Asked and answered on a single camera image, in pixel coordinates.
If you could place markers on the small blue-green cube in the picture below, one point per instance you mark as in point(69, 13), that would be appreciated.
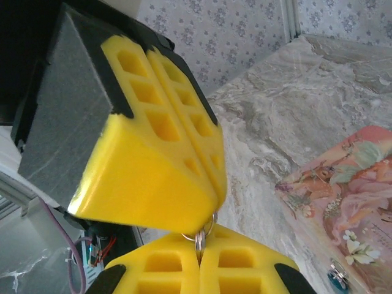
point(335, 279)

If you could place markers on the long aluminium base rail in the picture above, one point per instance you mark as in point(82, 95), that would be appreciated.
point(15, 196)

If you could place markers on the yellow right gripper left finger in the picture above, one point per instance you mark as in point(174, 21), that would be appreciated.
point(134, 275)

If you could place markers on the small circuit board with LED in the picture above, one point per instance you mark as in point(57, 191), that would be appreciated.
point(93, 255)

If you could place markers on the pink floral storybook box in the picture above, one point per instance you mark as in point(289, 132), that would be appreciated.
point(352, 199)

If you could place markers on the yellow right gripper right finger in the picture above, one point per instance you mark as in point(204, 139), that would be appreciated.
point(263, 275)

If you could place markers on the aluminium frame post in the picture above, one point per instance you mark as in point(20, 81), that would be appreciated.
point(292, 18)

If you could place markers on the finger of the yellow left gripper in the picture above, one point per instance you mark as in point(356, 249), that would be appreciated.
point(199, 122)
point(131, 183)

